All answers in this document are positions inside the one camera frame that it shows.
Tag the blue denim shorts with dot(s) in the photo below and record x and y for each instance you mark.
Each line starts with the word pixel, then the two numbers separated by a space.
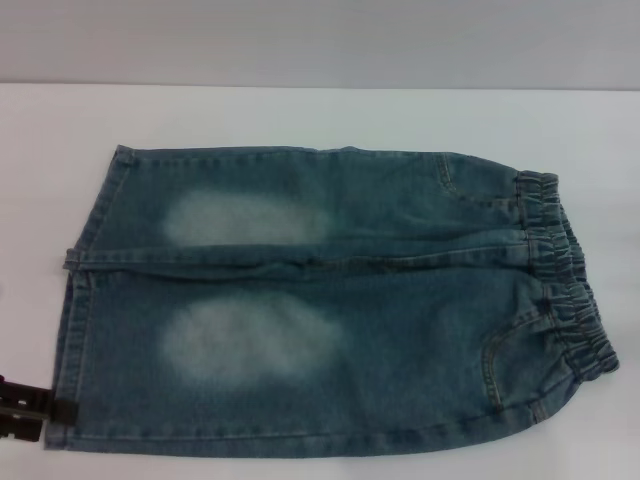
pixel 320 300

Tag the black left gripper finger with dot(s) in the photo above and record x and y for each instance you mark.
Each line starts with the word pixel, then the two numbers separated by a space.
pixel 66 412
pixel 20 430

